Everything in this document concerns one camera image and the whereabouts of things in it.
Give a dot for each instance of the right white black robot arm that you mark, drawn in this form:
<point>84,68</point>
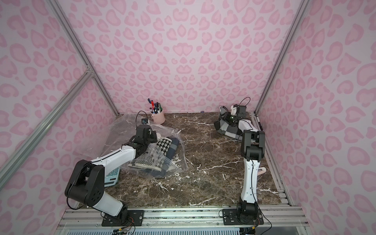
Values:
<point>253,151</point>

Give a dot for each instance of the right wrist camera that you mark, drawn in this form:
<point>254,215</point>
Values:
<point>234,110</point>

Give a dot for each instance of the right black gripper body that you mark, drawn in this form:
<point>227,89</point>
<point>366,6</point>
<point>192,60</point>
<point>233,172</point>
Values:
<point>228,116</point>

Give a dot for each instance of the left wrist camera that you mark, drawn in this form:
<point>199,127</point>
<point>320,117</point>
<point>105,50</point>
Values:
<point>145,121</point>

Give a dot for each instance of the white pink bag clip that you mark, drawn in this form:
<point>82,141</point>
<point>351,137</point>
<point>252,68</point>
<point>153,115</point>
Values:
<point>261,170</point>

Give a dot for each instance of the grey black checked blanket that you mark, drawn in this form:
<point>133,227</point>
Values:
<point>224,128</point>

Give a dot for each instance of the pink metal pen cup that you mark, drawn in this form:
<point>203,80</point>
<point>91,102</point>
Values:
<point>158,118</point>

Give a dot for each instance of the zigzag patterned blanket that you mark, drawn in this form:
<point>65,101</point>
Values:
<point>147,162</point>

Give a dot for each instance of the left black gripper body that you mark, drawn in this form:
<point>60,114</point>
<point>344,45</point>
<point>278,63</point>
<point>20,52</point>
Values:
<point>151,138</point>

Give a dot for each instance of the black marker on rail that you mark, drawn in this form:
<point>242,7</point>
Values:
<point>259,123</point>

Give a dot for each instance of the houndstooth black white blanket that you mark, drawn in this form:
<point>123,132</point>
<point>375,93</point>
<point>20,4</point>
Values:
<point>160,148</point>

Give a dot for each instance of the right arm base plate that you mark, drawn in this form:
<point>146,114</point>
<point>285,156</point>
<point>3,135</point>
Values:
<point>232,217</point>

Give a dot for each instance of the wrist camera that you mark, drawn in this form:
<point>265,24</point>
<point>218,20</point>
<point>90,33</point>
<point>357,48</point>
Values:
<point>145,121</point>
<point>234,110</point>

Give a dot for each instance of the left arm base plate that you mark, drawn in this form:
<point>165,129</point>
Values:
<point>124,218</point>

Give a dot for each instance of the teal white calculator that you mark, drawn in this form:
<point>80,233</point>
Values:
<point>112,178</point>

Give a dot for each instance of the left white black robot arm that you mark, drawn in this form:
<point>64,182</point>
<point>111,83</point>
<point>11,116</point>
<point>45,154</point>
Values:
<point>87,182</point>

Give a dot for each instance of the clear plastic vacuum bag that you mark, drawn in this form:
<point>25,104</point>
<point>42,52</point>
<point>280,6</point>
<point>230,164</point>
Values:
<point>121,131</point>

